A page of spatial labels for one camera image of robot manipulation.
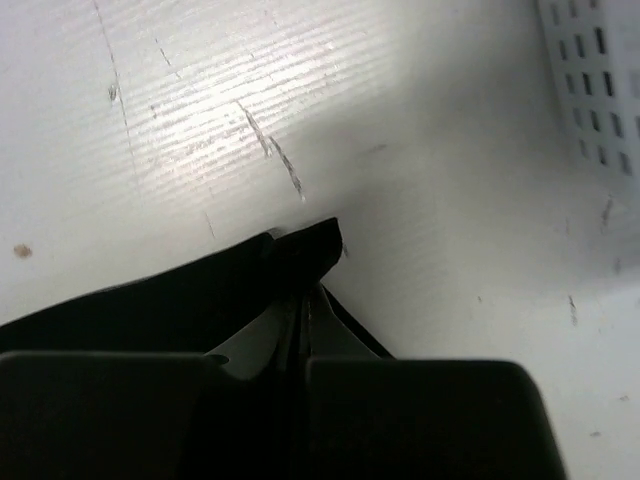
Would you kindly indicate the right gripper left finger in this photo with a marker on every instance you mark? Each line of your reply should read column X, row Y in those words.
column 109, row 415

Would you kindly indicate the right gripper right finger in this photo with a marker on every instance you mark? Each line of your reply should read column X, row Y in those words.
column 369, row 416

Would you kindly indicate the black t shirt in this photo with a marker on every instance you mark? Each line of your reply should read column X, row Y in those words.
column 190, row 309

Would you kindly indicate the white plastic basket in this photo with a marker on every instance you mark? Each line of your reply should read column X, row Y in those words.
column 594, row 55

